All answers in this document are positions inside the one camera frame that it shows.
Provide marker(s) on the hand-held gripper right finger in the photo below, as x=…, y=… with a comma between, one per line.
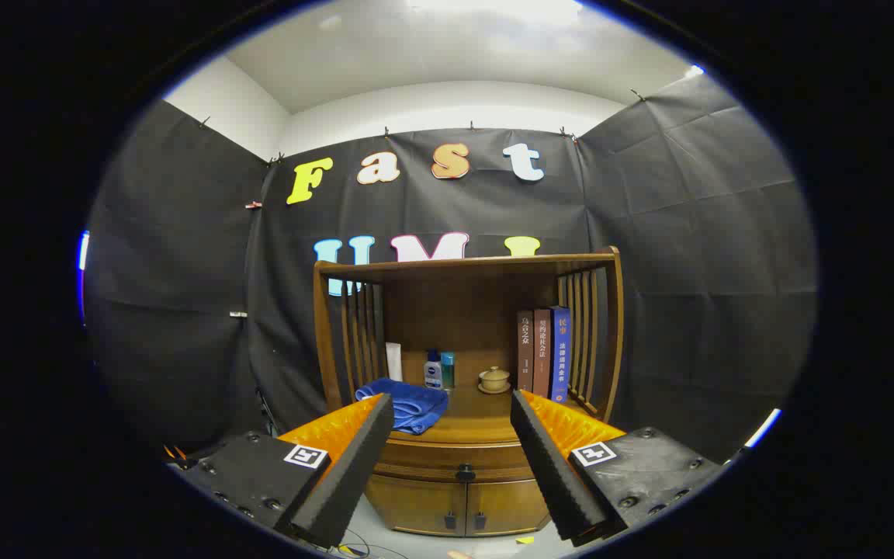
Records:
x=548, y=466

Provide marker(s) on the reddish brown book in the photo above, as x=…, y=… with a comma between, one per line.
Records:
x=542, y=349

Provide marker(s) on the tan lidded teacup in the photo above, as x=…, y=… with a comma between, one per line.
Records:
x=494, y=380

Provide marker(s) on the wooden cabinet door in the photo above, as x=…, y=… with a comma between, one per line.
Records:
x=505, y=506
x=416, y=503

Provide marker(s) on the black backdrop cloth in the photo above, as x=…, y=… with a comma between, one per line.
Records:
x=649, y=233

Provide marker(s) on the dark brown book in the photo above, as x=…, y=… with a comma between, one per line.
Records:
x=525, y=349

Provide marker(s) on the wooden cabinet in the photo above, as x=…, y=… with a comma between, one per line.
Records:
x=455, y=310

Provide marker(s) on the white blue lotion bottle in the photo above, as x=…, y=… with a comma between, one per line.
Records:
x=433, y=374

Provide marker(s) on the white tube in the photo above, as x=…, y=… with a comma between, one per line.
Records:
x=394, y=362

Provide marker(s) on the wooden countertop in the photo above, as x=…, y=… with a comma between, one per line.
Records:
x=478, y=415

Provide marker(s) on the wooden drawer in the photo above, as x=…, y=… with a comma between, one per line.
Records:
x=431, y=460

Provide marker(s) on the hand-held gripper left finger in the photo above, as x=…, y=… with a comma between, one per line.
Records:
x=354, y=466

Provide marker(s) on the blue book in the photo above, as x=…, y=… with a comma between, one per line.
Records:
x=561, y=349

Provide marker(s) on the blue folded towel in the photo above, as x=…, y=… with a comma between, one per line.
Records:
x=416, y=404

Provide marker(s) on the teal bottle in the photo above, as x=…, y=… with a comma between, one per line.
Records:
x=448, y=371

